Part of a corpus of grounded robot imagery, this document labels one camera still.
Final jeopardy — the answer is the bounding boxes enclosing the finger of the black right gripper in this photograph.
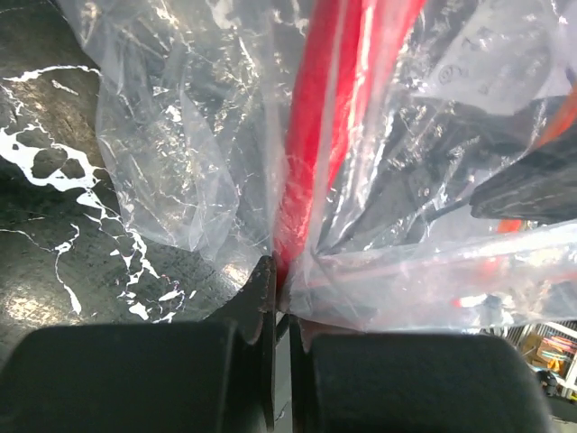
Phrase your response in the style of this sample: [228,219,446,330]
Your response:
[470,148,576,224]

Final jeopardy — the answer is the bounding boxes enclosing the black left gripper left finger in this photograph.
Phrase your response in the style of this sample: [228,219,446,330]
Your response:
[1,256,276,432]

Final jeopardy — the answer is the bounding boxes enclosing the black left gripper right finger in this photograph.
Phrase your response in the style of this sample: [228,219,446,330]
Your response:
[289,318,554,432]

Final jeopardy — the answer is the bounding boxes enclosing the clear zip top bag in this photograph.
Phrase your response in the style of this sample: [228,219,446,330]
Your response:
[60,1,576,331]

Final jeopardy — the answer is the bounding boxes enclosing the fake red chili pepper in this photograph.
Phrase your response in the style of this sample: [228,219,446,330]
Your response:
[274,1,425,287]

